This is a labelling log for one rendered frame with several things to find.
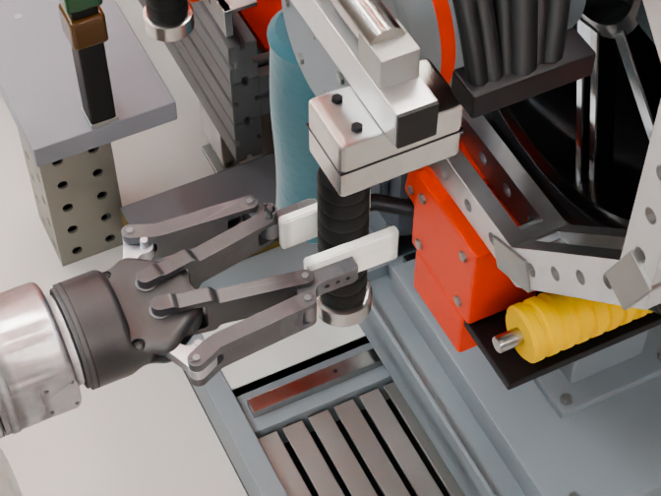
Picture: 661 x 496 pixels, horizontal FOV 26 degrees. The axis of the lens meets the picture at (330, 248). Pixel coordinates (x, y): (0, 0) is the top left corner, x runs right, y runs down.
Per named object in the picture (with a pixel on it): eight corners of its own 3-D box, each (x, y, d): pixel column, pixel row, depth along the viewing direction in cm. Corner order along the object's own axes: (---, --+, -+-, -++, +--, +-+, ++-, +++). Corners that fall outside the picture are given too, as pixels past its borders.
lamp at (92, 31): (110, 42, 151) (105, 13, 147) (74, 54, 149) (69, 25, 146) (96, 19, 153) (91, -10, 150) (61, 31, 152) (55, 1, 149)
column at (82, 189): (128, 242, 207) (90, 25, 174) (62, 267, 204) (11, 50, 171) (103, 195, 213) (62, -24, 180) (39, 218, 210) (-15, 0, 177)
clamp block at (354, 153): (460, 155, 96) (466, 99, 92) (339, 201, 93) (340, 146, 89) (425, 107, 99) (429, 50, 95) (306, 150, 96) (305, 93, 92)
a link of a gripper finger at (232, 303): (148, 294, 95) (151, 311, 94) (311, 260, 97) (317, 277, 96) (153, 329, 98) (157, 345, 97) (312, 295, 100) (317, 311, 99)
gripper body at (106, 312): (51, 327, 100) (174, 280, 103) (93, 419, 95) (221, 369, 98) (34, 260, 94) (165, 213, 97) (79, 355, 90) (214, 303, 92)
